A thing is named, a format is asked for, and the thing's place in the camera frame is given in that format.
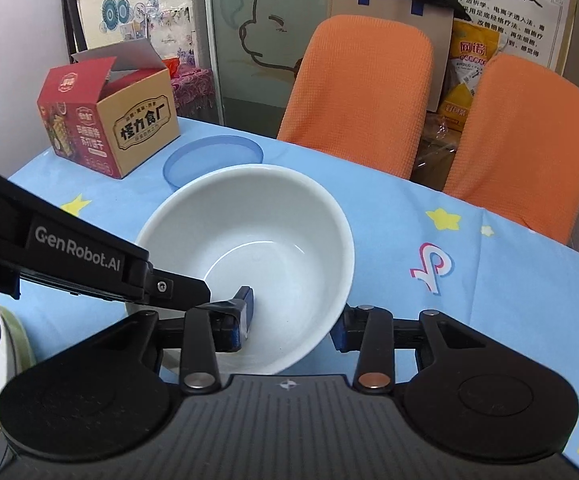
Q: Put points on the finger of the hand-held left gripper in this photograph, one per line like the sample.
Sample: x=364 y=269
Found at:
x=174 y=290

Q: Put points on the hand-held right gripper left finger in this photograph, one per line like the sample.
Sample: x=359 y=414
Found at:
x=247 y=305

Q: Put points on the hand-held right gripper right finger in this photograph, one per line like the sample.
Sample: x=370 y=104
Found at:
x=338 y=335

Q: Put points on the white bowl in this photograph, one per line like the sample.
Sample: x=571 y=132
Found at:
x=249 y=220

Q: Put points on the green plate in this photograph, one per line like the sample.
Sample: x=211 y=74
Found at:
x=25 y=347

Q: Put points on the blue cartoon printed tablecloth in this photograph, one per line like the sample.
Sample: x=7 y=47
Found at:
x=419 y=270

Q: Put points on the blue plastic lid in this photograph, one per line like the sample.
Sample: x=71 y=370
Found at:
x=179 y=165

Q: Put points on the red cracker box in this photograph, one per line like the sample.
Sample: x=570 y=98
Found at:
x=139 y=125

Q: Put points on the purple patterned cloth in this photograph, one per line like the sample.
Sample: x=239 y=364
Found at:
x=194 y=90

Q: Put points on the clear plastic wrapped box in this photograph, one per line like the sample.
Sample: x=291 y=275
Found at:
x=434 y=145

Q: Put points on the blue paper fan decoration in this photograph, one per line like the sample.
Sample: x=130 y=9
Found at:
x=114 y=12

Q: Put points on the orange chair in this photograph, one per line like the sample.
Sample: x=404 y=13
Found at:
x=519 y=150
x=354 y=90

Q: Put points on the frosted glass door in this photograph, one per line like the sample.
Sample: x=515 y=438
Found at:
x=249 y=60

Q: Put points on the yellow packet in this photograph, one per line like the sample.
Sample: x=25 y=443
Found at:
x=469 y=45

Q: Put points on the framed text poster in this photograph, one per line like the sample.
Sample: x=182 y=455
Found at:
x=519 y=0

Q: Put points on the black metal frame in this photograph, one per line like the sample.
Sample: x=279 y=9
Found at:
x=72 y=10

